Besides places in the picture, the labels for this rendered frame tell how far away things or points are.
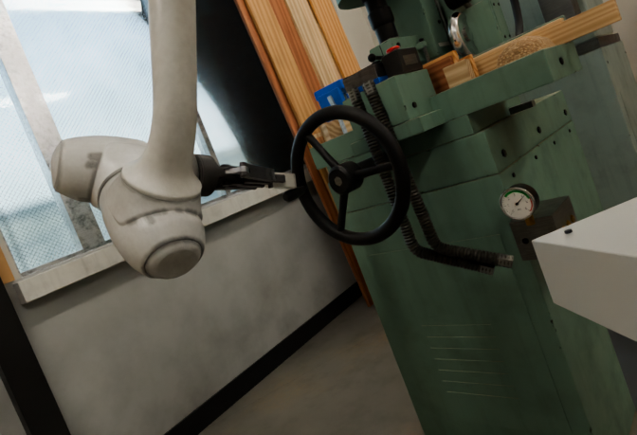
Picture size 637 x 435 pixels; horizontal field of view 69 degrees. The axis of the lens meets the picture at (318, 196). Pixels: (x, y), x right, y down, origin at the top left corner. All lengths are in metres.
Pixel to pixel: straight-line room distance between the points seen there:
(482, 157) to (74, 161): 0.72
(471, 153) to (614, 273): 0.53
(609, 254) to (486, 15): 0.88
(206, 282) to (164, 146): 1.62
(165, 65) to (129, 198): 0.17
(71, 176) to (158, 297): 1.38
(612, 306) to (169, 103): 0.52
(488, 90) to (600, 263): 0.51
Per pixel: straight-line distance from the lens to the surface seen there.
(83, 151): 0.73
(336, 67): 3.13
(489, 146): 0.96
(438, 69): 1.05
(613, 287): 0.51
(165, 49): 0.61
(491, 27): 1.27
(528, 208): 0.90
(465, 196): 1.00
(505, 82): 0.93
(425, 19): 1.27
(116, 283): 2.00
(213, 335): 2.19
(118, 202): 0.63
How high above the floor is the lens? 0.86
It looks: 4 degrees down
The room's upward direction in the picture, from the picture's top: 21 degrees counter-clockwise
